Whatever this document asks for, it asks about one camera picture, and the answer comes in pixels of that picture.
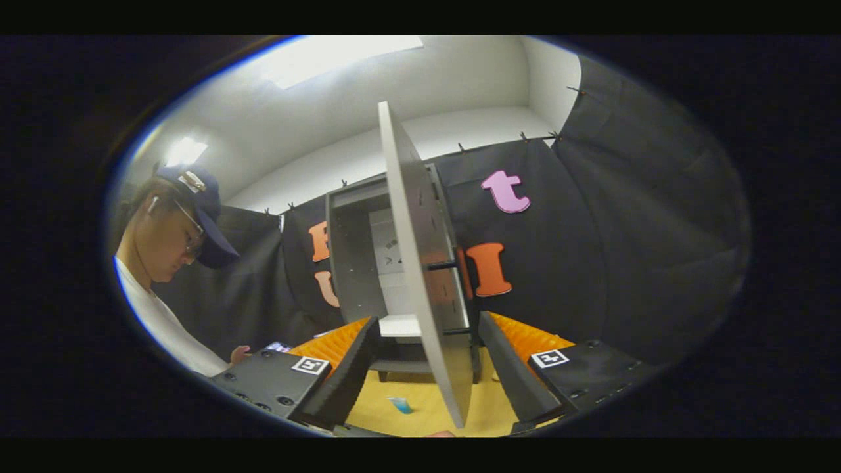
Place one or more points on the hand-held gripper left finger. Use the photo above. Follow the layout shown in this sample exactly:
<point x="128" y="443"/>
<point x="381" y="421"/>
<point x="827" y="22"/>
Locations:
<point x="351" y="374"/>

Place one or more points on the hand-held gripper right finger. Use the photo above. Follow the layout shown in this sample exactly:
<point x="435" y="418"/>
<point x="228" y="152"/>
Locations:
<point x="506" y="368"/>

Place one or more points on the blue squeeze tube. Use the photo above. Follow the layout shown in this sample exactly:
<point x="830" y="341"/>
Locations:
<point x="401" y="405"/>

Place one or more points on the beige cabinet door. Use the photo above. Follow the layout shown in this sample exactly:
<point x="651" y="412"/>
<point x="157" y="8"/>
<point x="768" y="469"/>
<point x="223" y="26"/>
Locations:
<point x="420" y="263"/>

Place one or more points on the white cabinet shelf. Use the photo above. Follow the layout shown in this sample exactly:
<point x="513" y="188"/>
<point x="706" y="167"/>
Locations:
<point x="401" y="325"/>

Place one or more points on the grey cabinet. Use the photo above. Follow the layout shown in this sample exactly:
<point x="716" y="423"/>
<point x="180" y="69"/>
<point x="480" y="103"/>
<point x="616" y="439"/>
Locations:
<point x="355" y="263"/>

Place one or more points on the black backdrop cloth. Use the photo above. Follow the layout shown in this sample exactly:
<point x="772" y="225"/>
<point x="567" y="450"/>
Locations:
<point x="591" y="263"/>

